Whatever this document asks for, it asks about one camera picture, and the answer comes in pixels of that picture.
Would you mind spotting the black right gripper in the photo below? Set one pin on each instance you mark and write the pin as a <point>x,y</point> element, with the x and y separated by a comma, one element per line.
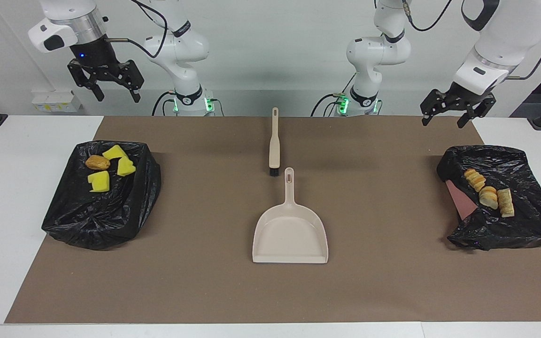
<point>96,58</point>

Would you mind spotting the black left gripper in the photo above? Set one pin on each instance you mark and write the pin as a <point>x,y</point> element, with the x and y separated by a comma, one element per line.
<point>464,96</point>

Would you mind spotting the orange striped toy croissant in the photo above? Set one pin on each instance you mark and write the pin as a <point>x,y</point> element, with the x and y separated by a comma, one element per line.
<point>475,178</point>

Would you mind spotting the wedge yellow sponge piece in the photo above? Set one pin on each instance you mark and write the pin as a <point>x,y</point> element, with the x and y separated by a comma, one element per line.
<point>114,152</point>

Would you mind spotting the brown toy bread roll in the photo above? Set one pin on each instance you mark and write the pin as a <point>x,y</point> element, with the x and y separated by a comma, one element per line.
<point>97,162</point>

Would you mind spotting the embossed yellow sponge piece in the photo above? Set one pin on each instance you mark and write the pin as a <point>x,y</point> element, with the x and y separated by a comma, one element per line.
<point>126,167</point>

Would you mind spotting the pale toy dumpling pastry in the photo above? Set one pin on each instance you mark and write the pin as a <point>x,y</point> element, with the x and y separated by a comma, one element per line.
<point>488,197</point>
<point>506,203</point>

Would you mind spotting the notched yellow sponge piece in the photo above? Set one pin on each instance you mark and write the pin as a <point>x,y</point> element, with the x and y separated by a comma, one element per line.
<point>99,181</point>

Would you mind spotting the beige hand brush black bristles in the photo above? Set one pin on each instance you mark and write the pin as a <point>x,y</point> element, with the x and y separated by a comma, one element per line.
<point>274,150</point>

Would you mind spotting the beige plastic dustpan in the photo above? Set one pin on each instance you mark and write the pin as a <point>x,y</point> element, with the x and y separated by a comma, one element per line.
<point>289,234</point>

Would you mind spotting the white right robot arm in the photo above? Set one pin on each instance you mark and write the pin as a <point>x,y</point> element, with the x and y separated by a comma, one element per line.
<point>176,47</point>

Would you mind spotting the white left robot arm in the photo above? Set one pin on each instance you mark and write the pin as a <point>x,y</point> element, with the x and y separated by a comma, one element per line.
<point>500,42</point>

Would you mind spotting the pink plastic bin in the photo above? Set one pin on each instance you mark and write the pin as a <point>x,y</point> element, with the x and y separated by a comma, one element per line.
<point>460,202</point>

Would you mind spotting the black plastic trash bag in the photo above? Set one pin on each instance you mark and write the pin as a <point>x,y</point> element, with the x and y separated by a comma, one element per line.
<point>524,225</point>
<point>106,216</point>

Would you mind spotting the white box on table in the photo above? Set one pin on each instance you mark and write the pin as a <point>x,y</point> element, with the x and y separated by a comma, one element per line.
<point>54,104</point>

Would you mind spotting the brown table mat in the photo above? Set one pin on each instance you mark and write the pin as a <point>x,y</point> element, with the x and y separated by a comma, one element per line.
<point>270,291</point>

